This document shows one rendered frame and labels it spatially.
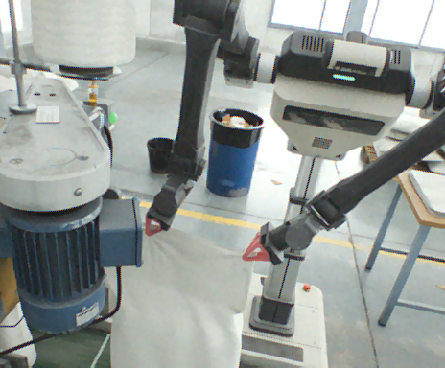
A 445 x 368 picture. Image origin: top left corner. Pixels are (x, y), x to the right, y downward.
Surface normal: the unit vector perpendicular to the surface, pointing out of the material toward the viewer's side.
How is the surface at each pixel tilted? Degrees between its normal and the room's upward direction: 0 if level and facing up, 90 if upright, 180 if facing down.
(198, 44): 109
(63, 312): 92
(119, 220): 1
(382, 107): 40
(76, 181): 91
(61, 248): 90
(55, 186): 90
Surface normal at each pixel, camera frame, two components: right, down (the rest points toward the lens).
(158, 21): -0.17, 0.45
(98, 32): 0.50, 0.38
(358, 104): -0.02, -0.38
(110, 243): 0.24, 0.49
